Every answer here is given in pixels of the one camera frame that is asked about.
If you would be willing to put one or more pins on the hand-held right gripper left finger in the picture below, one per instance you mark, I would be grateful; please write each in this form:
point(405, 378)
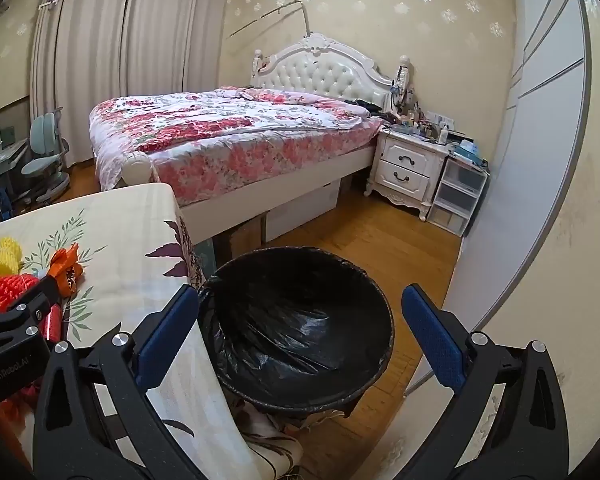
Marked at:
point(167, 330)

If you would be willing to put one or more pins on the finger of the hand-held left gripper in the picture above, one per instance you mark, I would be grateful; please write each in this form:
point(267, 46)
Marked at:
point(27, 310)

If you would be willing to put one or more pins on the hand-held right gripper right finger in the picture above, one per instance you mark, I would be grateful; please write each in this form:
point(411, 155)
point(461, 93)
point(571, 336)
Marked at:
point(432, 335)

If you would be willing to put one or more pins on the red foam fruit net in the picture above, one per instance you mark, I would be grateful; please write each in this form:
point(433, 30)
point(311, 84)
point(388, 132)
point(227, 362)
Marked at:
point(12, 290)

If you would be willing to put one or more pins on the dark red foil wrapper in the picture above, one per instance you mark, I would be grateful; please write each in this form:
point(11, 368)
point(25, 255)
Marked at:
point(54, 325)

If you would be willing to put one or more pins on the yellow foam fruit net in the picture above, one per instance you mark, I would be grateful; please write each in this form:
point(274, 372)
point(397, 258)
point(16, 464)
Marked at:
point(7, 257)

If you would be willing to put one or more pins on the orange plastic bag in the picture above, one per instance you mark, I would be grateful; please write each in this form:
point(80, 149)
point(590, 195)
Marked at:
point(65, 262)

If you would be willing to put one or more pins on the black-lined trash bin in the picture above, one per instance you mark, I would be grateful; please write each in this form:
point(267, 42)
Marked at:
point(300, 320)

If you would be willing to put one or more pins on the pale green box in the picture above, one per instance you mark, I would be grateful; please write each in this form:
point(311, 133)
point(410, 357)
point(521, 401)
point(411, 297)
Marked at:
point(207, 257)

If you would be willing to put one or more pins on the table with floral cloth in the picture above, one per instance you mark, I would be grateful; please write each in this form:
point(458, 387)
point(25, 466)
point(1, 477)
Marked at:
point(120, 240)

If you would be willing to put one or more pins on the brown cardboard box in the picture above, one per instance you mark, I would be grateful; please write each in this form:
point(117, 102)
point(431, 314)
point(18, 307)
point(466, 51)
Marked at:
point(245, 237)

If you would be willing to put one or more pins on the study desk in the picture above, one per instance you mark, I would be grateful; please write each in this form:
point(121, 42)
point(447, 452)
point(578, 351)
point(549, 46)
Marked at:
point(0, 155)

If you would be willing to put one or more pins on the pale green desk chair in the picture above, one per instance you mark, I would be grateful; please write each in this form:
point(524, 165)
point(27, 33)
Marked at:
point(45, 160)

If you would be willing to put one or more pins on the clear plastic drawer unit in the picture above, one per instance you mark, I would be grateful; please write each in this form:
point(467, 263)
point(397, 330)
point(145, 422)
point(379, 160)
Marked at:
point(457, 195)

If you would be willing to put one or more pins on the white nightstand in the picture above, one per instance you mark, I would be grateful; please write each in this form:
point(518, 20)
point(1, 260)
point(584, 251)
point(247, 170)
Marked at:
point(405, 165)

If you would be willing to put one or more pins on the white storage box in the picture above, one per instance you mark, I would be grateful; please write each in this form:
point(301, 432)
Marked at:
point(300, 210)

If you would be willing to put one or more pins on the teal tissue box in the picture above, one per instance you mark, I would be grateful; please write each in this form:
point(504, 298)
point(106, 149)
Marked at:
point(467, 152)

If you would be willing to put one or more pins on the red floral blanket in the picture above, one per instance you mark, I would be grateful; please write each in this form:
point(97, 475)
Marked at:
point(220, 130)

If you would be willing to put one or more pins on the clutter of small bottles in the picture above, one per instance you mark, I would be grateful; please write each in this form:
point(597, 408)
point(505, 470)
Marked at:
point(420, 122)

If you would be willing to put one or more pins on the white sliding wardrobe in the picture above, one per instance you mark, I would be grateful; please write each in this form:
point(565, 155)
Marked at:
point(545, 135)

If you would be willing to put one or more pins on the dark clothing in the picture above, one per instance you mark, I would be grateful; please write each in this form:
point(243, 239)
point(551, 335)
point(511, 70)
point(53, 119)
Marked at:
point(365, 106)

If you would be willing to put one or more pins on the beige curtain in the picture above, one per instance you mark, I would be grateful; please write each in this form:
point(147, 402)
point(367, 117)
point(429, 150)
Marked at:
point(180, 25)
point(85, 60)

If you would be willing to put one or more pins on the white tufted bed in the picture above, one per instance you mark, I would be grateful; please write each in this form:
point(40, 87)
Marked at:
point(320, 67)

